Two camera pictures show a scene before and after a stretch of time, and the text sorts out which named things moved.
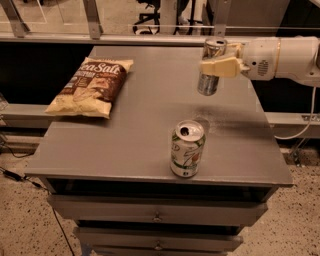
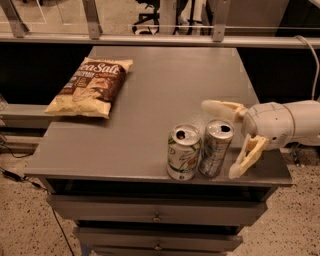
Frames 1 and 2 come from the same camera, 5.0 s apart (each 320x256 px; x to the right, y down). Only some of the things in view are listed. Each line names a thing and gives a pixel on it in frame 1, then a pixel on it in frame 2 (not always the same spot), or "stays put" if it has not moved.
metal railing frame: [21, 35] stays put
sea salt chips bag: [93, 88] stays put
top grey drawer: [159, 210] stays put
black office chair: [146, 17] stays put
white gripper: [260, 59] to [268, 125]
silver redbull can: [213, 48] to [218, 135]
